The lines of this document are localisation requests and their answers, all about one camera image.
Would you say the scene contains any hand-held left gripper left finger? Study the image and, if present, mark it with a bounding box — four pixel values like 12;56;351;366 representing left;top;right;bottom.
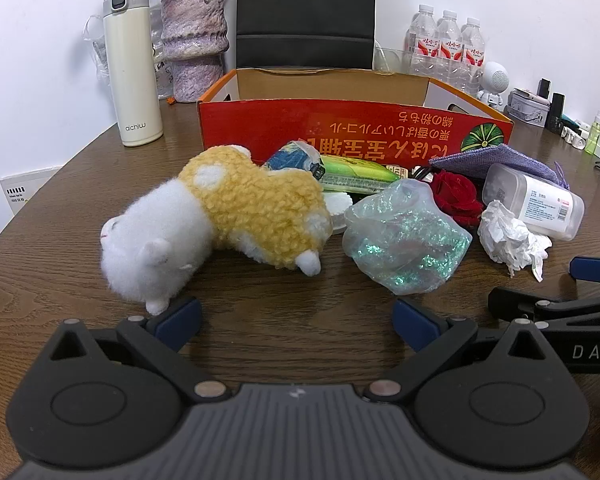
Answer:
47;296;231;404

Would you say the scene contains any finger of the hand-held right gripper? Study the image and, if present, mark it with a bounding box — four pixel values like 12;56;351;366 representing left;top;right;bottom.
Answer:
488;287;600;376
570;256;600;283

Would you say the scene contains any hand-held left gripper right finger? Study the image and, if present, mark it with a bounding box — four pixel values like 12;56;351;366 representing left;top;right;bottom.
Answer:
367;296;551;404

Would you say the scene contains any iridescent plastic bag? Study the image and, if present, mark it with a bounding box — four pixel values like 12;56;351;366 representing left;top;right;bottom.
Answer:
343;179;473;296

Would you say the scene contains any translucent jar white label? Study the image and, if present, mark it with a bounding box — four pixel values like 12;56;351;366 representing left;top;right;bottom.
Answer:
481;162;586;243

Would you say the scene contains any white tissue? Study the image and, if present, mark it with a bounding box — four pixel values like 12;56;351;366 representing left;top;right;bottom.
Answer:
477;200;553;282

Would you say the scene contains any white round lid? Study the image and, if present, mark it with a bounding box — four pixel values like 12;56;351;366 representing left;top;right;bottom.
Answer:
330;205;353;235

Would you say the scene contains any red fabric rose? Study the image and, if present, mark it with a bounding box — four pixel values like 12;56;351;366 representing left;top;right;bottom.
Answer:
430;169;483;228

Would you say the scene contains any yellow and white plush toy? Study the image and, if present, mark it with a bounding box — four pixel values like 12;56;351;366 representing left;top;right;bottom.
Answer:
99;145;335;316

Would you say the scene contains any purple cloth pouch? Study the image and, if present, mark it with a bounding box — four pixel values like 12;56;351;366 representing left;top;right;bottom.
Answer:
428;144;573;191

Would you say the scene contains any green tissue pack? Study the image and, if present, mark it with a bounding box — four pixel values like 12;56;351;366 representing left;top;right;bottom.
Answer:
320;155;412;196

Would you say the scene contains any blue packet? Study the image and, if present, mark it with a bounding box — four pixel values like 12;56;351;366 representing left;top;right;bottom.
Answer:
264;140;327;187

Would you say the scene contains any orange cardboard box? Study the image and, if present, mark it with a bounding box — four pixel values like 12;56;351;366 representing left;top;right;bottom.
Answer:
196;67;515;173

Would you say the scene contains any wooden desktop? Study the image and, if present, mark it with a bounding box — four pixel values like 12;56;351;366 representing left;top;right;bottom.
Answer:
0;87;600;401

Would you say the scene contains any green spray bottle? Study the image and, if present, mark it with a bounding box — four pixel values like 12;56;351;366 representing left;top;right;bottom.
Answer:
584;110;600;154

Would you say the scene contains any white barcode carton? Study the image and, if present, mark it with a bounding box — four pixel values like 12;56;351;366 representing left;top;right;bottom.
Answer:
0;166;63;233

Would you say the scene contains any white robot-shaped speaker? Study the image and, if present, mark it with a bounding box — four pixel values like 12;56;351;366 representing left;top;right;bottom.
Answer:
477;61;508;108

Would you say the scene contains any clear water bottle red label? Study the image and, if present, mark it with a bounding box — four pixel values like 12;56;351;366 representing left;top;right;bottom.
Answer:
405;4;441;78
437;9;463;86
460;16;485;96

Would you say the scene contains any cream thermos bottle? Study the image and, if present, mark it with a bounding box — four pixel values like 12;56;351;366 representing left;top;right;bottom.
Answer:
102;0;164;148

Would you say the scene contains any clear plastic cup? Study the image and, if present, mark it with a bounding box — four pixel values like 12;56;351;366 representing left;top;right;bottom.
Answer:
373;42;408;75

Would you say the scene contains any clear plastic bag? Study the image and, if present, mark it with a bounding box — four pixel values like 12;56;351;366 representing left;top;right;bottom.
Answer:
82;2;173;101

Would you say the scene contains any black paper bag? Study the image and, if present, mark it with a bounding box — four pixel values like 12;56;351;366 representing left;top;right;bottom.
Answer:
236;0;377;71

